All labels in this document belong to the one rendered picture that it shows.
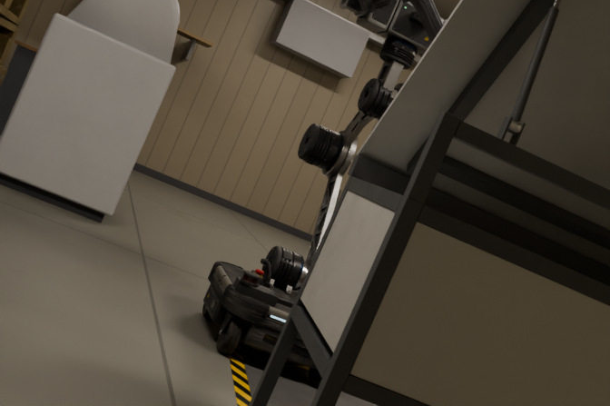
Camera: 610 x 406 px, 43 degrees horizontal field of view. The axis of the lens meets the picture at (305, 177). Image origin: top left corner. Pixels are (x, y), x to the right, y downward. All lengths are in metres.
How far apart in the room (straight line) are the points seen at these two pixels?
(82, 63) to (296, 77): 4.47
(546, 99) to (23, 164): 3.13
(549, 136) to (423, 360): 0.77
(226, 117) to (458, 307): 6.90
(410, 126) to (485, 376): 0.74
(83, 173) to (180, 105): 4.02
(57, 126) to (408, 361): 3.12
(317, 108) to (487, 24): 6.77
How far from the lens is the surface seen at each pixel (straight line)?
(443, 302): 1.72
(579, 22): 2.01
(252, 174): 8.58
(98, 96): 4.47
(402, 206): 1.66
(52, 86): 4.48
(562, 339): 1.85
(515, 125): 1.73
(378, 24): 3.03
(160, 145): 8.42
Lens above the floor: 0.77
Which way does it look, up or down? 1 degrees down
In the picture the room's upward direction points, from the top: 24 degrees clockwise
